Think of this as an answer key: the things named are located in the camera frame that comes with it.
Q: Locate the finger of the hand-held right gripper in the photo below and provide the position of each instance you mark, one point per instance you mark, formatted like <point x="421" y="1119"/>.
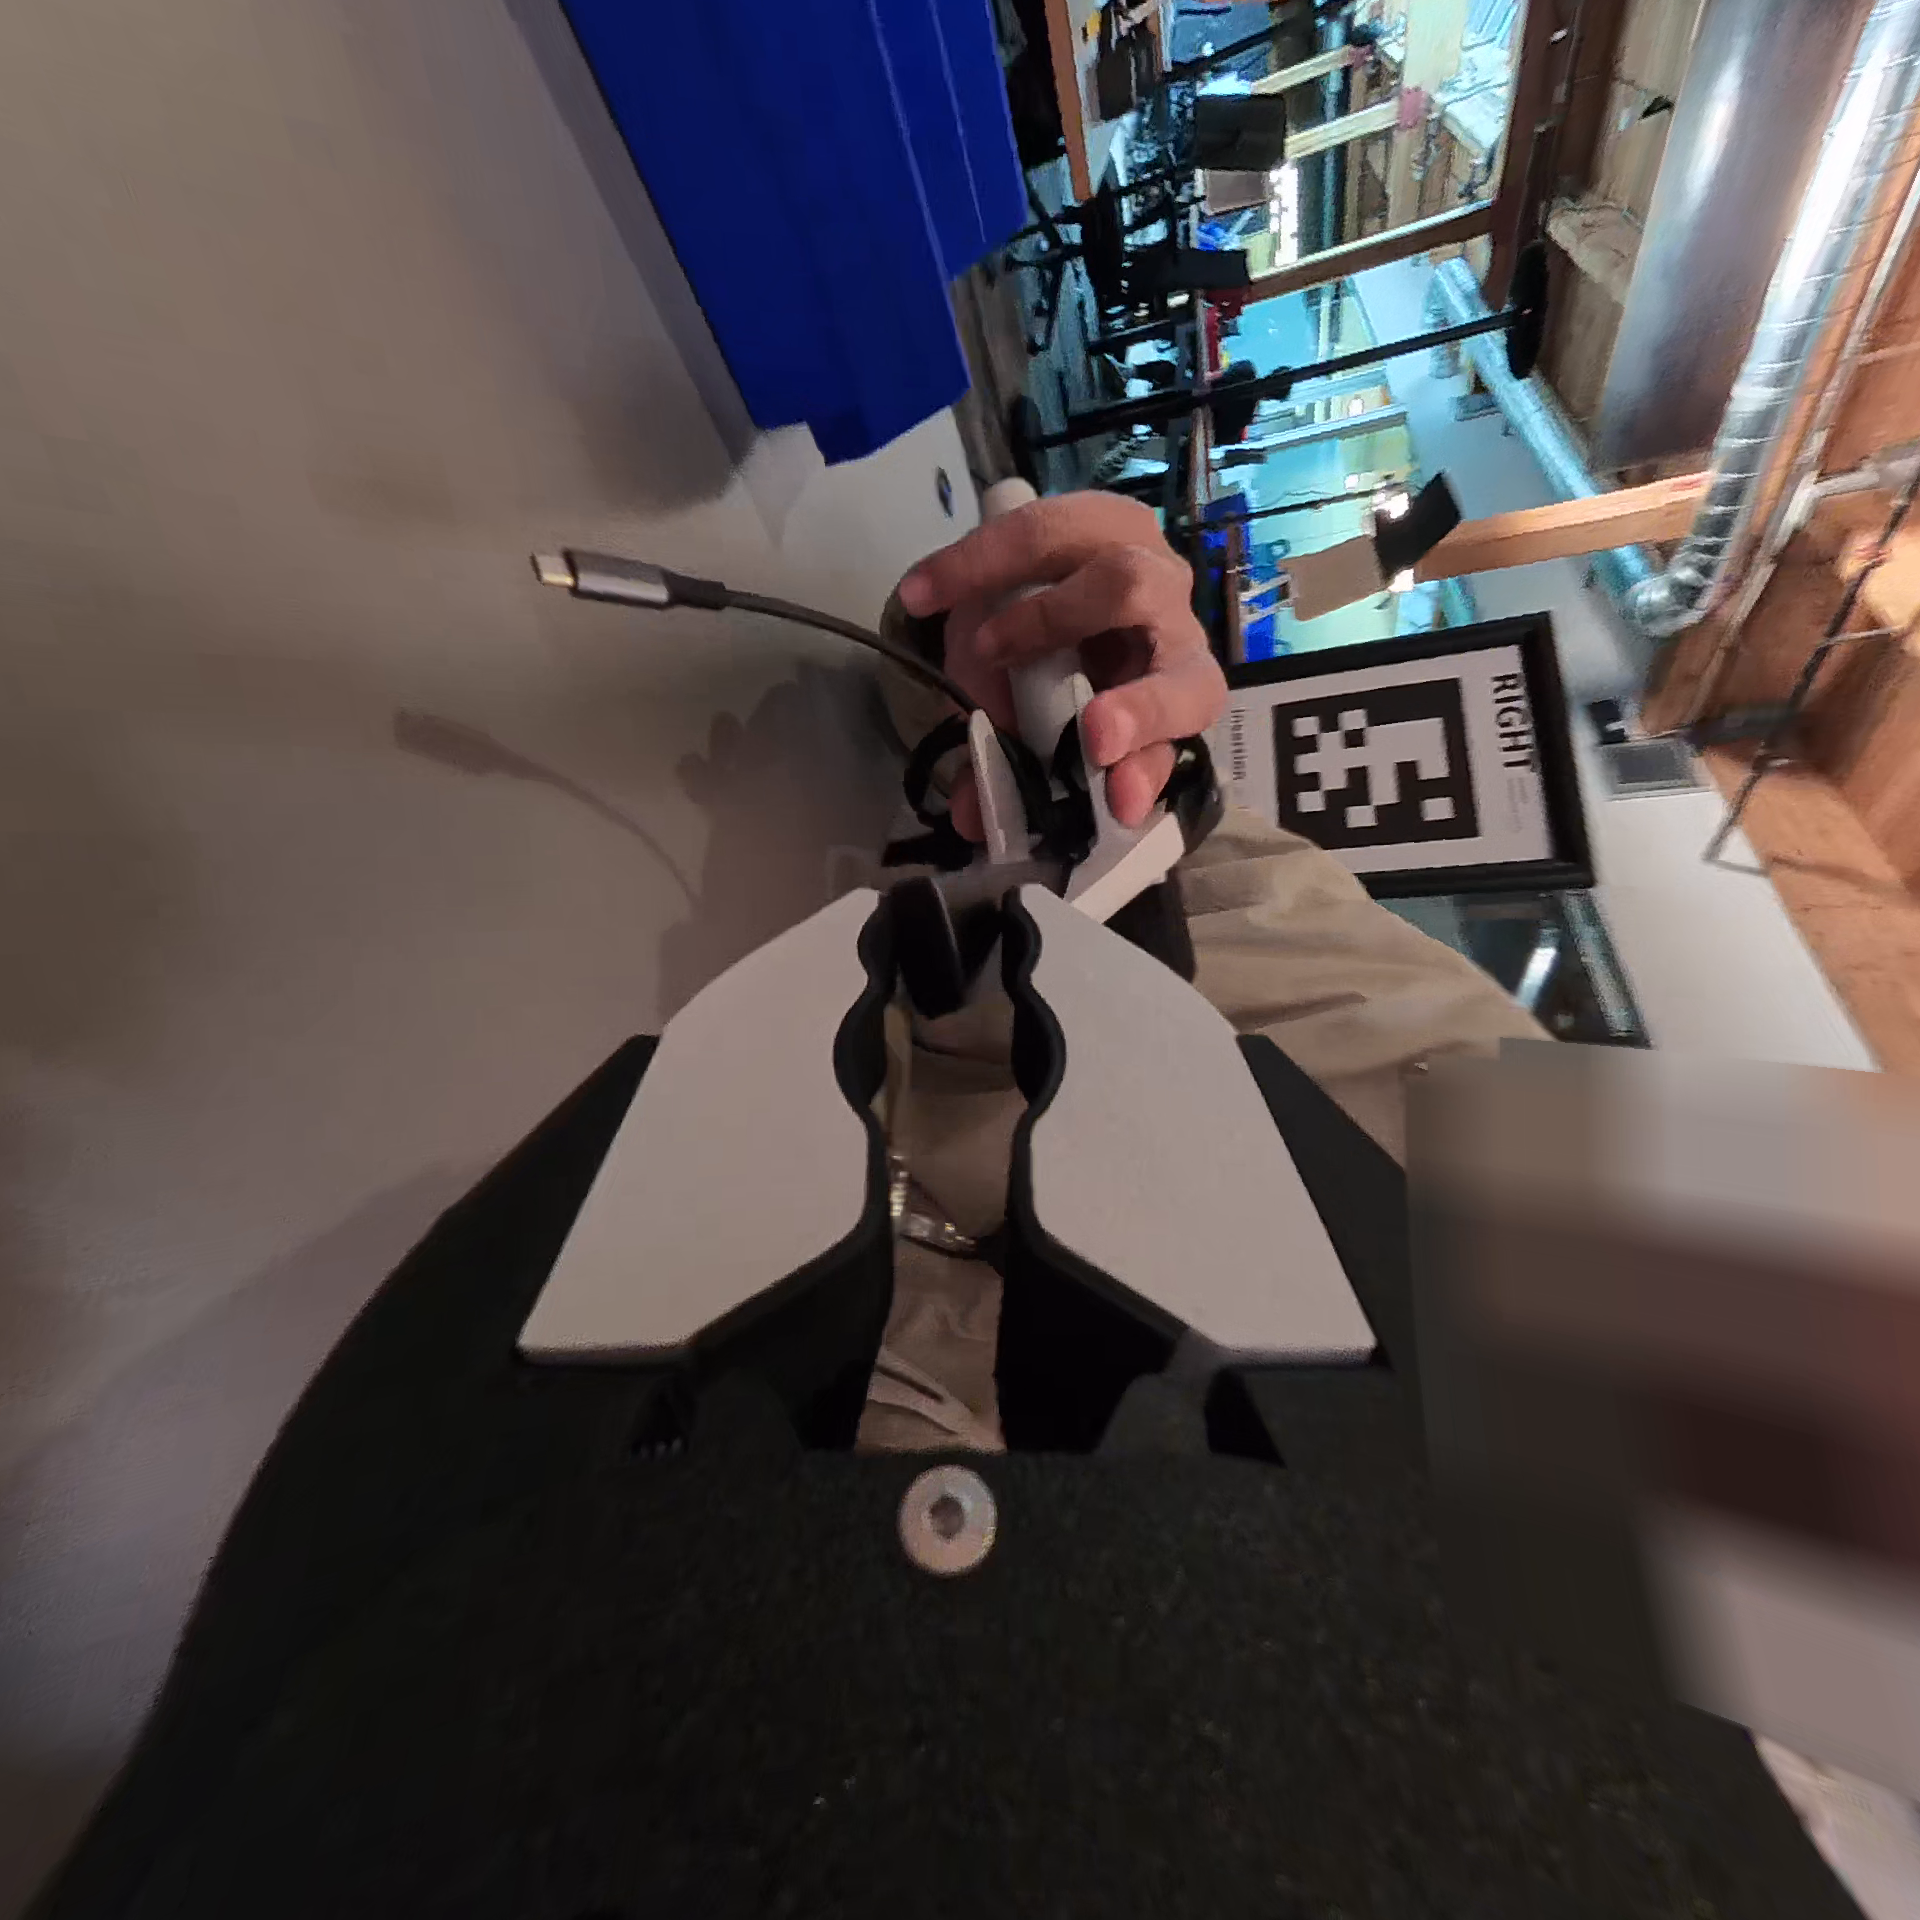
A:
<point x="1128" y="863"/>
<point x="992" y="796"/>

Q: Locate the black light stand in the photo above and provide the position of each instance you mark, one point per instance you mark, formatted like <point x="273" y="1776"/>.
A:
<point x="1290" y="368"/>

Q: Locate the white desk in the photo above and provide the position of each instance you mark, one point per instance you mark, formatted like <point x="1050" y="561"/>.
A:
<point x="300" y="900"/>

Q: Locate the person's right forearm beige sleeve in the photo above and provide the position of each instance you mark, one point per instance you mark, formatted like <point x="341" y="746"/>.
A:
<point x="1320" y="973"/>

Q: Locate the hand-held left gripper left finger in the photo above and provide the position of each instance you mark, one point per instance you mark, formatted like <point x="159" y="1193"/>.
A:
<point x="705" y="1140"/>

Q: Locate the large silver ventilation duct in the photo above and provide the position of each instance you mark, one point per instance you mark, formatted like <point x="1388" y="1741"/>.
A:
<point x="1755" y="224"/>

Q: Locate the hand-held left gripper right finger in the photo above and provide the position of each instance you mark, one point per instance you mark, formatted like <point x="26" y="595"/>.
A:
<point x="1184" y="1155"/>

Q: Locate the blue plastic bin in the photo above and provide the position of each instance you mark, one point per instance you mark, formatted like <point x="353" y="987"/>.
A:
<point x="810" y="210"/>

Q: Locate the wooden ceiling beam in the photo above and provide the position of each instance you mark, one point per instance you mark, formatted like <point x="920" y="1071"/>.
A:
<point x="1559" y="523"/>

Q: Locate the person's right hand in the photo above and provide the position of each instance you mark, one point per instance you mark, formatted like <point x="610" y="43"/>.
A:
<point x="1079" y="585"/>

